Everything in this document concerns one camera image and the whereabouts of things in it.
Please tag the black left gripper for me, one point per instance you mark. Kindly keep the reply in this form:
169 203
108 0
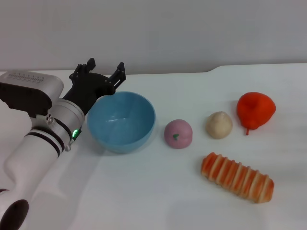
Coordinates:
88 86

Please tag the blue bowl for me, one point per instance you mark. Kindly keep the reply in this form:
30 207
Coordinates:
121 122

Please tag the beige egg yolk pastry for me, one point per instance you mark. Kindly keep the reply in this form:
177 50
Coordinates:
219 125

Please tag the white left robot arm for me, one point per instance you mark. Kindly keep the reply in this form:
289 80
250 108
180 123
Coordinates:
36 155

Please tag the pink round fruit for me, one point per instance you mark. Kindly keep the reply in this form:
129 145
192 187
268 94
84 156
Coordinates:
178 134

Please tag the red pear toy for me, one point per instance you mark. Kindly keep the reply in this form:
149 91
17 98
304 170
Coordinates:
256 110

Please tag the orange striped bread loaf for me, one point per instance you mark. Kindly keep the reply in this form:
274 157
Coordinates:
237 178

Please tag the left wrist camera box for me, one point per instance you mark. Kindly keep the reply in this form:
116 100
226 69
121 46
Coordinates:
24 91

